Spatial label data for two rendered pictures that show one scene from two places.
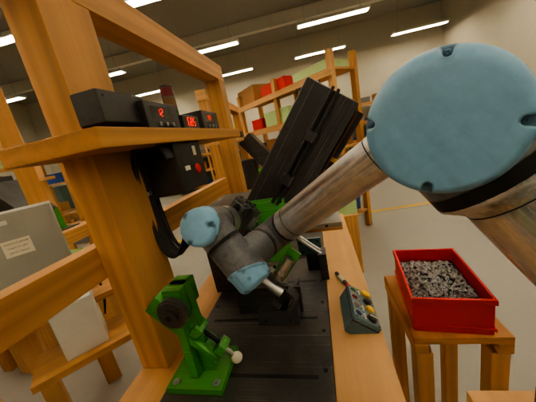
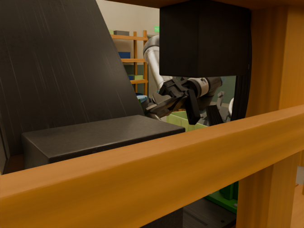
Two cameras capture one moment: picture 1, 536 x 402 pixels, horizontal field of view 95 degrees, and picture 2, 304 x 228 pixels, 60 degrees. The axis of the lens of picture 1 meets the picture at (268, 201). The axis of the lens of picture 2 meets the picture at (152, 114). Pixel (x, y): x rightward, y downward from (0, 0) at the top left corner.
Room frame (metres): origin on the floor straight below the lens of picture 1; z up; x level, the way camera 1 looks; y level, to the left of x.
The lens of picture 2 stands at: (1.39, 0.57, 1.38)
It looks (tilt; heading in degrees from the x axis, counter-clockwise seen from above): 12 degrees down; 218
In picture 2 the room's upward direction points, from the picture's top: straight up
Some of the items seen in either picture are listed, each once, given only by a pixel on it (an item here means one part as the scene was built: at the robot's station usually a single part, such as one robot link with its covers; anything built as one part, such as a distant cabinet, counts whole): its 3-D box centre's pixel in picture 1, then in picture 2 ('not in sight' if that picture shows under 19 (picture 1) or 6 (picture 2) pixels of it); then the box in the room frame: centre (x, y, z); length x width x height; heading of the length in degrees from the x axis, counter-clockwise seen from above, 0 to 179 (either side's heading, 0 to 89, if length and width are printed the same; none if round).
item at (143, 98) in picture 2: not in sight; (138, 106); (0.21, -0.46, 1.11); 0.13 x 0.12 x 0.14; 144
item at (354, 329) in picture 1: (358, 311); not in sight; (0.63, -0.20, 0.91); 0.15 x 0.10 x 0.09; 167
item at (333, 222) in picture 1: (290, 223); not in sight; (0.94, -0.07, 1.11); 0.39 x 0.16 x 0.03; 77
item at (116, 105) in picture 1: (114, 111); not in sight; (0.65, 0.32, 1.59); 0.15 x 0.07 x 0.07; 167
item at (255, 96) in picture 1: (293, 151); not in sight; (4.11, -0.56, 1.19); 2.30 x 0.55 x 2.39; 33
